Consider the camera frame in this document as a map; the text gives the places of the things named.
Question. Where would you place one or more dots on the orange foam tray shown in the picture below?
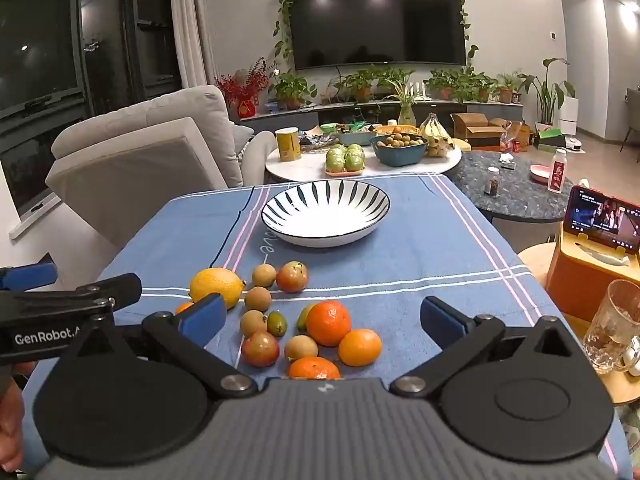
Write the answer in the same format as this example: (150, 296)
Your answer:
(345, 173)

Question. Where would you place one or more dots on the grey dining chair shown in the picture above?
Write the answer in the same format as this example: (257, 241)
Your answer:
(632, 115)

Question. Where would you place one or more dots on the pile of snack packets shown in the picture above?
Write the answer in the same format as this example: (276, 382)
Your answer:
(315, 141)

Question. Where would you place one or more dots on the bunch of bananas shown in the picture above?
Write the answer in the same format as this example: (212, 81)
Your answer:
(434, 130)

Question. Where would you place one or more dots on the dark glass window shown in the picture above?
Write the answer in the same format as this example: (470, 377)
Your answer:
(40, 35)

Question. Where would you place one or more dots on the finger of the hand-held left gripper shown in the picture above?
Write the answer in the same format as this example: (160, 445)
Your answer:
(100, 290)
(25, 276)

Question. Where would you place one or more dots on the glass vase with plant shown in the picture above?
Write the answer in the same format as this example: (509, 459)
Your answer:
(406, 115)

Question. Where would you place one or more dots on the white robot vacuum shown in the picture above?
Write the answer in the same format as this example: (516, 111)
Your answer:
(567, 144)

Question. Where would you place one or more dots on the light curtain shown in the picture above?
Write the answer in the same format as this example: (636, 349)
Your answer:
(187, 20)

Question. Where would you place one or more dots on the glass mug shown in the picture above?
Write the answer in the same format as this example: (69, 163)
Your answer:
(612, 330)

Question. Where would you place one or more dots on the large teal bowl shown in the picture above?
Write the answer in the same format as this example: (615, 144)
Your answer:
(399, 156)

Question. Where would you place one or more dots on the pink dish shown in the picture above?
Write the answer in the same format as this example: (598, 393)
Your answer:
(540, 174)

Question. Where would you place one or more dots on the white round coffee table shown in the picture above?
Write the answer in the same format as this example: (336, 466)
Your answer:
(300, 172)

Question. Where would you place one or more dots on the orange plastic basket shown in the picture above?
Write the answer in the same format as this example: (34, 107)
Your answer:
(395, 130)

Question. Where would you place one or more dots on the small yellow-green fruit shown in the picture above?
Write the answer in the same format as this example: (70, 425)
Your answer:
(263, 275)

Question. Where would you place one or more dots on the round wooden side table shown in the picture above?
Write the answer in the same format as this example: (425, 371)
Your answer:
(535, 260)

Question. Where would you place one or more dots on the green plastic bowl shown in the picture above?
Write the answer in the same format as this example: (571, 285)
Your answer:
(329, 127)

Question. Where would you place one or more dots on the crumpled white tissue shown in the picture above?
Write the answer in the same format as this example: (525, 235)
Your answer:
(507, 162)

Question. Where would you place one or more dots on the black striped white bowl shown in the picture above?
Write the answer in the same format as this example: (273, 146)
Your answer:
(325, 205)

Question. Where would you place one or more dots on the yellow lemon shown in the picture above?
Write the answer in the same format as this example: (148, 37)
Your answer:
(215, 284)

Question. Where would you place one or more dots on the dark marble round table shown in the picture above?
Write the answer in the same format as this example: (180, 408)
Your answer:
(520, 195)

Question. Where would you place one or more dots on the row of potted green plants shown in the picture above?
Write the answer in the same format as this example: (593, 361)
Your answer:
(292, 89)

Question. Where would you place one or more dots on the green box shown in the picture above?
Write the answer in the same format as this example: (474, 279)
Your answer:
(547, 139)

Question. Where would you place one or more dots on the blue striped tablecloth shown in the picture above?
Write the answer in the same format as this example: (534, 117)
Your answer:
(425, 240)

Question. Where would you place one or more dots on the yellow can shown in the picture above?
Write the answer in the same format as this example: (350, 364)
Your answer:
(288, 146)

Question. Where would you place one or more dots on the beige armchair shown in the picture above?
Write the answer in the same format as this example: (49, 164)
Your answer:
(150, 160)

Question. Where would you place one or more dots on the small red apple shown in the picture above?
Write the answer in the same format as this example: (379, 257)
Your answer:
(260, 349)
(291, 277)

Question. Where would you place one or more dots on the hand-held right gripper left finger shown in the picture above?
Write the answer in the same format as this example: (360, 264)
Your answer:
(205, 317)

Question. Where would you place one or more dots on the pile of small tan fruits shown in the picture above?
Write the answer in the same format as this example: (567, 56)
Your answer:
(399, 141)

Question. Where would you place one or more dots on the white bottle red label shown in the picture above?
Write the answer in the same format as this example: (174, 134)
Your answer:
(558, 172)

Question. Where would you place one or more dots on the smooth orange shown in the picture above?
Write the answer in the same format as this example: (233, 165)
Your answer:
(359, 347)

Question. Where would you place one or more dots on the small dark jar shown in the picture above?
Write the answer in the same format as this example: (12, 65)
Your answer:
(492, 187)

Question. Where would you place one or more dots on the white air purifier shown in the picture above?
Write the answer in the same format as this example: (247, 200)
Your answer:
(569, 117)

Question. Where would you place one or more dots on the small teal bowl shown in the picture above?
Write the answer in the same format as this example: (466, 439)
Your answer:
(352, 139)

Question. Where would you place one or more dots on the person's left hand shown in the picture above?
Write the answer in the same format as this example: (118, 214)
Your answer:
(10, 435)

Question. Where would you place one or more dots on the small orange tangerine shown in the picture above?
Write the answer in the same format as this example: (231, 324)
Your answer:
(184, 308)

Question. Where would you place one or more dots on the large leafy floor plant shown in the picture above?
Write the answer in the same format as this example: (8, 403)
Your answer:
(547, 95)

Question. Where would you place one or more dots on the green apple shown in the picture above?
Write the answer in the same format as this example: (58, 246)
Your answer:
(355, 162)
(355, 149)
(336, 150)
(335, 163)

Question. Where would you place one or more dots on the red berry plant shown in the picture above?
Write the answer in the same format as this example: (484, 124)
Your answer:
(245, 85)

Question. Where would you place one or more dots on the dark television console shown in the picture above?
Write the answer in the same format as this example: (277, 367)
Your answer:
(280, 119)

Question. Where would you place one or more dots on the open cardboard box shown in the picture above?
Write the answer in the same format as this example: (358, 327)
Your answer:
(475, 132)

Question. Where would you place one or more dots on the wall-mounted black television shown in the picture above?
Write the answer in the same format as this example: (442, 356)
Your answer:
(375, 20)

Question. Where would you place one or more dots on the small green oval fruit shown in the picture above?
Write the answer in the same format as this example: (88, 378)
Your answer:
(303, 319)
(276, 324)

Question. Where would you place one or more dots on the small brown round fruit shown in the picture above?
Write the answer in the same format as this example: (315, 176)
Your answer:
(258, 298)
(253, 323)
(301, 348)

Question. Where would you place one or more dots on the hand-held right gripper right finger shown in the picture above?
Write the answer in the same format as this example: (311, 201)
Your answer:
(442, 320)

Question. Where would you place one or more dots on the red-cased smartphone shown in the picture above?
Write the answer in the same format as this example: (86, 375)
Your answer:
(602, 220)

